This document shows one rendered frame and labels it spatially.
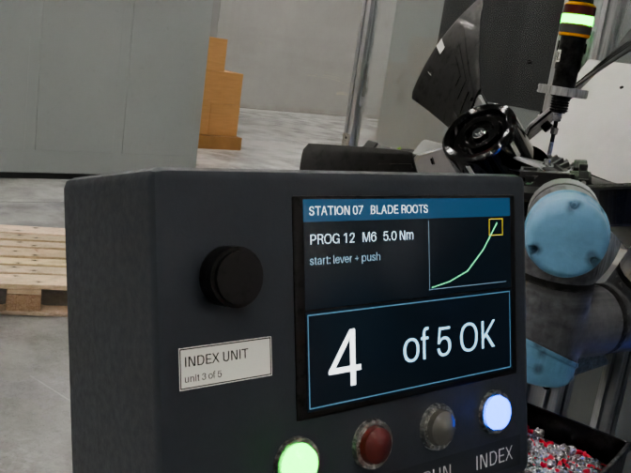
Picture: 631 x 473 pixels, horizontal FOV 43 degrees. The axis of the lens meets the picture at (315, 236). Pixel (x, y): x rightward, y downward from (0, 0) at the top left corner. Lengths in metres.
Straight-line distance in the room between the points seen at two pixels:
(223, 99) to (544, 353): 8.66
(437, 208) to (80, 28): 6.15
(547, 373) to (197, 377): 0.51
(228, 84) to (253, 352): 9.01
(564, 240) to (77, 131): 6.02
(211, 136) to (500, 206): 8.76
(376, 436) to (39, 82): 6.14
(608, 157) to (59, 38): 5.41
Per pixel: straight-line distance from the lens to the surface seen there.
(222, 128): 9.41
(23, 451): 2.67
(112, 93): 6.68
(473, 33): 1.45
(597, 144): 1.54
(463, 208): 0.48
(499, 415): 0.50
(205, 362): 0.37
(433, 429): 0.46
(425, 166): 1.31
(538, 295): 0.80
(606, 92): 1.63
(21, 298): 3.70
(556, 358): 0.81
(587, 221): 0.76
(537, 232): 0.76
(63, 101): 6.57
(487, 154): 1.19
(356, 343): 0.42
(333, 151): 1.39
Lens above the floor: 1.32
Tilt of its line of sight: 13 degrees down
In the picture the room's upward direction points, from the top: 8 degrees clockwise
